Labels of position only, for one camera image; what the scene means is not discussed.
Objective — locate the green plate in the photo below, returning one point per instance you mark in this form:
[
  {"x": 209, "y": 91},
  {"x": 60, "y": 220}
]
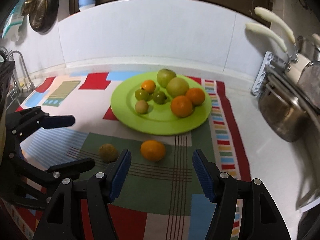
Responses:
[{"x": 160, "y": 122}]

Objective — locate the small orange mandarin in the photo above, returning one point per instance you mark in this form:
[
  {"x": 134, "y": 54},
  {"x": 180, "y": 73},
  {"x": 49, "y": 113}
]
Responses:
[{"x": 148, "y": 86}]

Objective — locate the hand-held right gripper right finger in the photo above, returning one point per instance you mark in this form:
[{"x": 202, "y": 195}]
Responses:
[{"x": 202, "y": 175}]

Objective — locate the green apple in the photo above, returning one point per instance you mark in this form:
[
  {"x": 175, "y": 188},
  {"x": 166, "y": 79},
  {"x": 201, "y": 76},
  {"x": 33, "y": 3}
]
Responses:
[
  {"x": 165, "y": 76},
  {"x": 178, "y": 87}
]

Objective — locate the copper mesh strainer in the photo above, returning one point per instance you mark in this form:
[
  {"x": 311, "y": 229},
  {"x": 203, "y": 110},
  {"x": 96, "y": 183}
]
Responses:
[{"x": 38, "y": 11}]

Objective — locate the small copper saucepan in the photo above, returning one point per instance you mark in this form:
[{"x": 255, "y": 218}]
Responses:
[{"x": 28, "y": 5}]

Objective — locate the colourful patchwork tablecloth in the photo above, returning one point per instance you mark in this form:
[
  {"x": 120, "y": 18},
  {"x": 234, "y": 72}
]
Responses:
[{"x": 155, "y": 192}]

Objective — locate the thin gooseneck faucet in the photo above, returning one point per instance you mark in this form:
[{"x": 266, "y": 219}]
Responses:
[{"x": 23, "y": 70}]

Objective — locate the white metal dish rack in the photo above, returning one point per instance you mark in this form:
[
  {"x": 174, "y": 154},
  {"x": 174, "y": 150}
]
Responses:
[{"x": 262, "y": 73}]

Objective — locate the stainless steel pot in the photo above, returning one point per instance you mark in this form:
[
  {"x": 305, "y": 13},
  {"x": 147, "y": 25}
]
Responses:
[{"x": 282, "y": 115}]

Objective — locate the black frying pan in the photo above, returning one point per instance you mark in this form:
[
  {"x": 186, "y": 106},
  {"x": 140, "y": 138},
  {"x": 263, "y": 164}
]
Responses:
[{"x": 51, "y": 7}]

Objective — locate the small green fruit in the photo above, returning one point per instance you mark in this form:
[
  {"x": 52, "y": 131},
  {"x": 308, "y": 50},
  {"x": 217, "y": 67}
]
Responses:
[
  {"x": 141, "y": 95},
  {"x": 159, "y": 97}
]

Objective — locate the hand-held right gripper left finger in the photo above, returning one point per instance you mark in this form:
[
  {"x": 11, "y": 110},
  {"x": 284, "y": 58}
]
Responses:
[{"x": 120, "y": 175}]

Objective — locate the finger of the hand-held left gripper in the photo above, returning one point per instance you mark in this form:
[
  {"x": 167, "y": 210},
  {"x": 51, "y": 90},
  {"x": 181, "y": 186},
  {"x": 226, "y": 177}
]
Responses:
[
  {"x": 60, "y": 121},
  {"x": 75, "y": 165}
]

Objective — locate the small tan fruit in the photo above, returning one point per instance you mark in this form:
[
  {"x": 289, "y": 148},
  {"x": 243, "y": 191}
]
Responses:
[
  {"x": 141, "y": 107},
  {"x": 108, "y": 153}
]

